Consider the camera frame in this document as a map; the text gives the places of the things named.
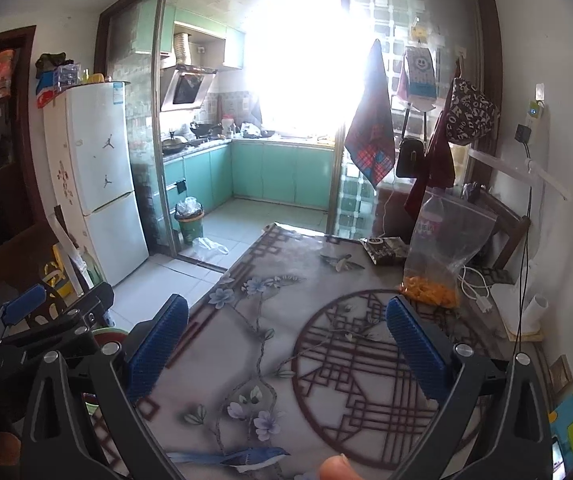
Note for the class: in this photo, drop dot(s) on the dark red hanging cloth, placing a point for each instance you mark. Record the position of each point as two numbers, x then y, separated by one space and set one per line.
437 169

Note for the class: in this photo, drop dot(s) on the wooden chair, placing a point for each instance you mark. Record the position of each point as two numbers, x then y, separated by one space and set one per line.
509 232

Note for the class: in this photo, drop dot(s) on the dark patterned packet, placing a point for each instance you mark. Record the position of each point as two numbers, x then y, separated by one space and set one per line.
385 251

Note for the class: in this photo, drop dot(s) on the green trash bin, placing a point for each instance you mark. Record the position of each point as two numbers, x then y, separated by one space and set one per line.
189 214

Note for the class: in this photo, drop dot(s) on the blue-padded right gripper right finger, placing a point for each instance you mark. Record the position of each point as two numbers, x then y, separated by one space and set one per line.
514 441

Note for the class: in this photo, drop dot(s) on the fingertip at bottom edge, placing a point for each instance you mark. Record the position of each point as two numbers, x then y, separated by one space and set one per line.
337 467

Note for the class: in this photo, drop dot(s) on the black small hanging bag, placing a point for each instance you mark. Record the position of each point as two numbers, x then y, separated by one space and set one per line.
411 152

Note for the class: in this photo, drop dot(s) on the black white patterned bag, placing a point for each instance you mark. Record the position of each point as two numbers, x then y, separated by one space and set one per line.
470 115

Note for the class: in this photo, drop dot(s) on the range hood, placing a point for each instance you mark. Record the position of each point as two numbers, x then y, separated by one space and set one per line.
184 87

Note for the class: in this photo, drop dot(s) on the white plastic bag on floor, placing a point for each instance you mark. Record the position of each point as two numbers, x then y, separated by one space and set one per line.
206 247

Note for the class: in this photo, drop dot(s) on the white refrigerator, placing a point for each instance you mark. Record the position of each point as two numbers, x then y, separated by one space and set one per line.
87 146

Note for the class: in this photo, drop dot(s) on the plaid hanging towel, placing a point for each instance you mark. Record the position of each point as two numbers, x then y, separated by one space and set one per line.
370 141

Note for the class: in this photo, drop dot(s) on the clear zip bag orange snacks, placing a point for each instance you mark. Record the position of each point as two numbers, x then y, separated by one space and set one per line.
449 232

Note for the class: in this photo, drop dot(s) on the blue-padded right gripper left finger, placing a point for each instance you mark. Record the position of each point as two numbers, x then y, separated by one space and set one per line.
59 441

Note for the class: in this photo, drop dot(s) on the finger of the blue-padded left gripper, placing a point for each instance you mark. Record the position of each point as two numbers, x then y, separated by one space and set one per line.
20 307

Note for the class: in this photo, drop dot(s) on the teal kitchen cabinets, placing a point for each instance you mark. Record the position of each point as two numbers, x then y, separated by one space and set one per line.
269 171

